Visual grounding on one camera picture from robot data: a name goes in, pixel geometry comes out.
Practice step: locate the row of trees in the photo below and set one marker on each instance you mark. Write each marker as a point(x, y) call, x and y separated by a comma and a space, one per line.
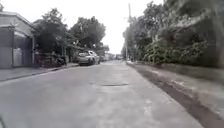
point(63, 33)

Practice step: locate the grey concrete road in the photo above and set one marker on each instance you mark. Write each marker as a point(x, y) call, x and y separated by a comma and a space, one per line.
point(100, 100)

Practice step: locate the utility pole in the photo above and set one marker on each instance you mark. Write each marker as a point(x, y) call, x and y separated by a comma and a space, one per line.
point(128, 30)

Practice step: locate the manhole cover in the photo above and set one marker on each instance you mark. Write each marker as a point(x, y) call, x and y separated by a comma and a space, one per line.
point(114, 85)

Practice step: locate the concrete sidewalk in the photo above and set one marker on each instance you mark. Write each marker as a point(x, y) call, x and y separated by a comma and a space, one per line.
point(23, 72)

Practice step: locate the dirt strip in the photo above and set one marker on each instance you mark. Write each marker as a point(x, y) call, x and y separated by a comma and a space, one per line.
point(196, 90)

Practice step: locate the silver car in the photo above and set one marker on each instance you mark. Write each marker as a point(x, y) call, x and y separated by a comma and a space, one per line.
point(87, 58)

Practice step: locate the grey building with gate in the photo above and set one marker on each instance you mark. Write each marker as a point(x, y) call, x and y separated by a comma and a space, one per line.
point(15, 43)

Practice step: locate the dense trees and bushes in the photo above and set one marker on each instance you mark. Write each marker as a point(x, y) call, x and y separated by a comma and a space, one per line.
point(180, 33)

